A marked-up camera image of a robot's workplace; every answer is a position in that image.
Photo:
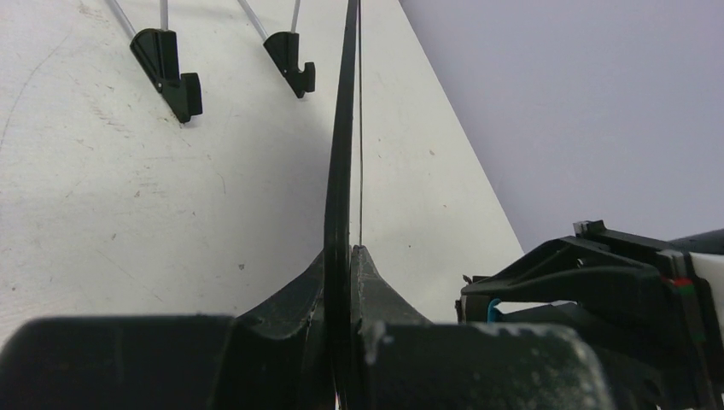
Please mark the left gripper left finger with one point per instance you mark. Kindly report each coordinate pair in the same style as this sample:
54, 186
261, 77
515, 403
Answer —
274, 356

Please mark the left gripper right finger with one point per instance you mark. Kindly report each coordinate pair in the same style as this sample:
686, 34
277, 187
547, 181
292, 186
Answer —
403, 361

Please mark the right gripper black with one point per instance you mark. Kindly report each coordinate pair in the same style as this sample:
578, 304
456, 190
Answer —
607, 284

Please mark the blue whiteboard eraser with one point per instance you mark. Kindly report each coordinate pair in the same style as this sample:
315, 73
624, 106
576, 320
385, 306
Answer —
477, 309

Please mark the small whiteboard black frame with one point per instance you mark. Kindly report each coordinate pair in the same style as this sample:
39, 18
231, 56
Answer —
337, 276

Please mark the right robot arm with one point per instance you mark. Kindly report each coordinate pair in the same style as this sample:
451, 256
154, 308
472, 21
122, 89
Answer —
643, 385

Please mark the wire whiteboard stand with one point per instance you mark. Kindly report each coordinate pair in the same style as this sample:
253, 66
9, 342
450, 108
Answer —
156, 52

